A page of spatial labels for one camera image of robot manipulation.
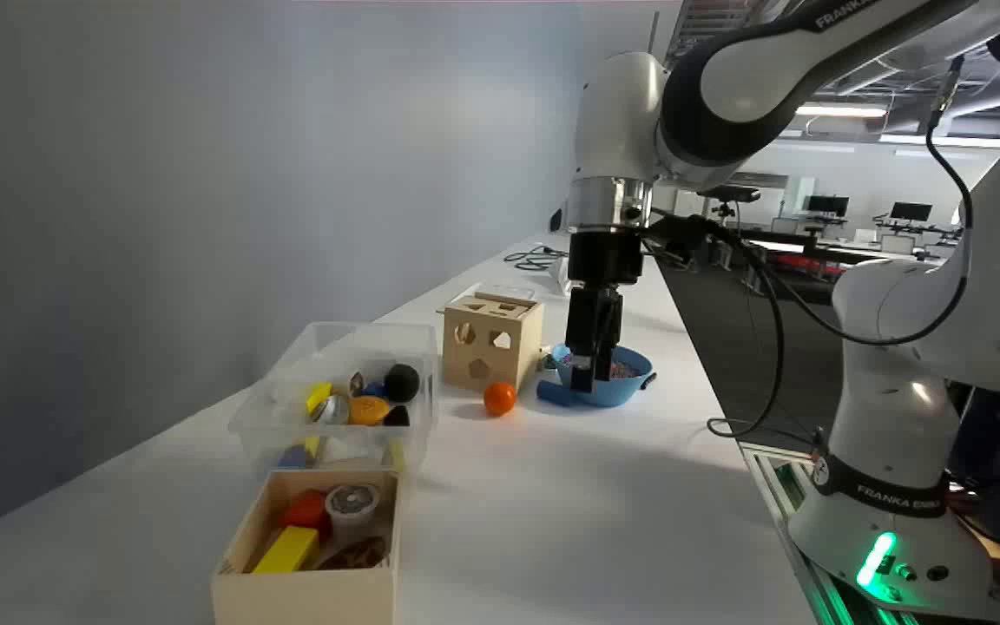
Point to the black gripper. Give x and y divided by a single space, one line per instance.
604 257

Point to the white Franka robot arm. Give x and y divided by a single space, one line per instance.
753 72

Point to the blue plastic bowl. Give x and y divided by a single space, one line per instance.
626 388

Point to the wooden shape sorter cube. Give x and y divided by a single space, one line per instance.
487 336

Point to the small orange ball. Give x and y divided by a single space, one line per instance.
500 396

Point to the black ball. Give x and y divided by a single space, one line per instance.
400 380

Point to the metal robot mounting stand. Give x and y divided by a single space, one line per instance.
782 479

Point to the dark computer monitor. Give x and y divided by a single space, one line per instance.
912 211
828 206

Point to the yellow wooden block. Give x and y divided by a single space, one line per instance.
314 396

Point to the small lidded cup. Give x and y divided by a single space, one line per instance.
353 506

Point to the clear plastic bin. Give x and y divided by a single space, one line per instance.
292 369

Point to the blue wooden cylinder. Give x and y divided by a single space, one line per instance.
296 457

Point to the red toy piece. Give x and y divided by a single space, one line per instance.
306 507

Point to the long yellow block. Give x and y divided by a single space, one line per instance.
286 550

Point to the open wooden box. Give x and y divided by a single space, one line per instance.
303 595

